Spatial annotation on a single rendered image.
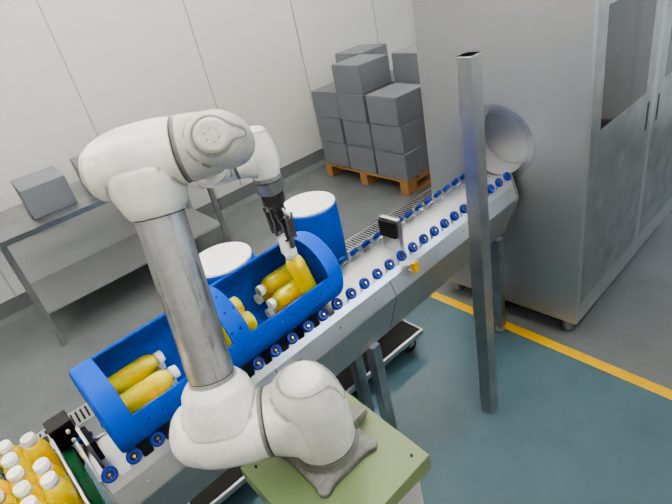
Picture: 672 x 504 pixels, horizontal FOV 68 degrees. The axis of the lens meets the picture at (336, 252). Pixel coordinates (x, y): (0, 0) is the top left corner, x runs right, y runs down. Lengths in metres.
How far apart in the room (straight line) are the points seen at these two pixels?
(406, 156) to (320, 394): 3.77
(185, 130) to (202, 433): 0.62
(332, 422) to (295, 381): 0.12
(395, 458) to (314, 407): 0.28
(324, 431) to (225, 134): 0.63
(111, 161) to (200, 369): 0.45
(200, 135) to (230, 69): 4.41
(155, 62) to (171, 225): 4.04
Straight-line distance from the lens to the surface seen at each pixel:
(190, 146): 0.95
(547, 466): 2.55
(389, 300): 2.05
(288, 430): 1.12
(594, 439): 2.67
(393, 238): 2.13
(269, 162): 1.53
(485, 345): 2.39
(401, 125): 4.59
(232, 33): 5.36
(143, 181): 0.99
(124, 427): 1.54
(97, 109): 4.85
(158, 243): 1.03
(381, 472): 1.26
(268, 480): 1.31
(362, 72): 4.76
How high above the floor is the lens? 2.07
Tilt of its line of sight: 30 degrees down
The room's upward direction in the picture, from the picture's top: 13 degrees counter-clockwise
